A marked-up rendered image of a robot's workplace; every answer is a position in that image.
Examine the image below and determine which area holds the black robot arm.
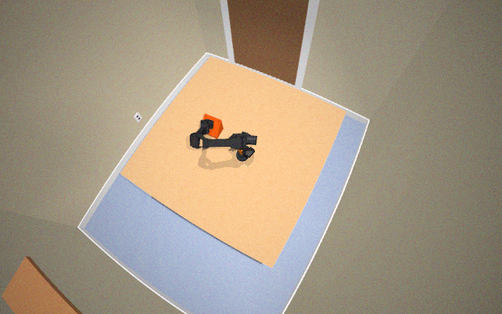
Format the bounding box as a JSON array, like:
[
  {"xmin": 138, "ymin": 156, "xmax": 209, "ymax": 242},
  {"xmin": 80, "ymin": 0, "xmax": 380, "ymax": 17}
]
[{"xmin": 190, "ymin": 119, "xmax": 257, "ymax": 149}]

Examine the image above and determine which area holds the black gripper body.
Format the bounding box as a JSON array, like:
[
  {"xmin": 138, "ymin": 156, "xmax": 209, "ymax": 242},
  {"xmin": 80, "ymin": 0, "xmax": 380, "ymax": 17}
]
[{"xmin": 240, "ymin": 146, "xmax": 255, "ymax": 158}]

